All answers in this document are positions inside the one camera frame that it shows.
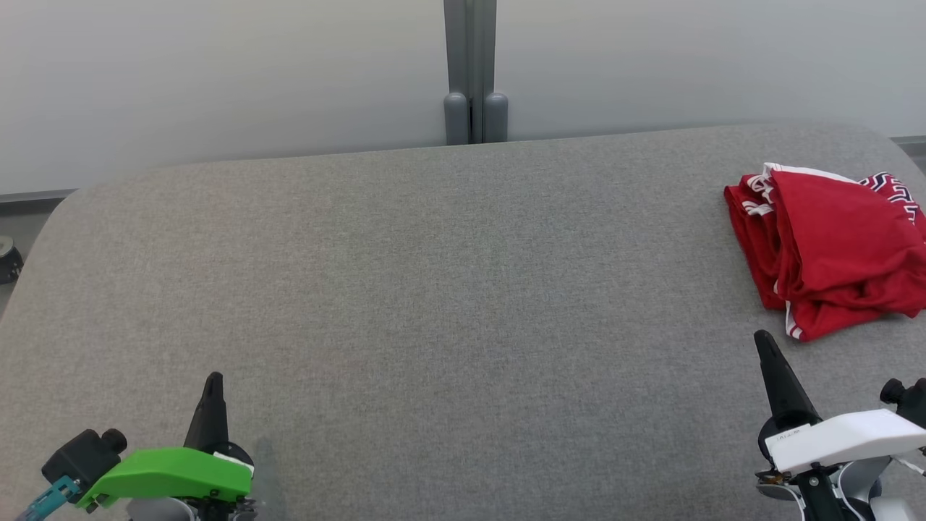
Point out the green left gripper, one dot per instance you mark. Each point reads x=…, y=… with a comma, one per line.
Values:
x=173, y=474

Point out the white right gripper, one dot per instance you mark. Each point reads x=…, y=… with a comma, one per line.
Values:
x=846, y=438

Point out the red shorts with number 23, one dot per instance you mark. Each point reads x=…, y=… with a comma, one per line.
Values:
x=839, y=239

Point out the red jersey with white trim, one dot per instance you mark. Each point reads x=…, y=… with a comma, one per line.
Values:
x=745, y=231

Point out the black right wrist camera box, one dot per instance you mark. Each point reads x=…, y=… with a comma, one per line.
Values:
x=913, y=405

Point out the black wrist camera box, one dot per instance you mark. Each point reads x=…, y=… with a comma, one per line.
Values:
x=79, y=456
x=913, y=405

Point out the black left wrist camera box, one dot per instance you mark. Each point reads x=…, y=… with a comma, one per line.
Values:
x=79, y=456

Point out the grey vertical post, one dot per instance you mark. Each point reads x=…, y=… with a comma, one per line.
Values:
x=474, y=72

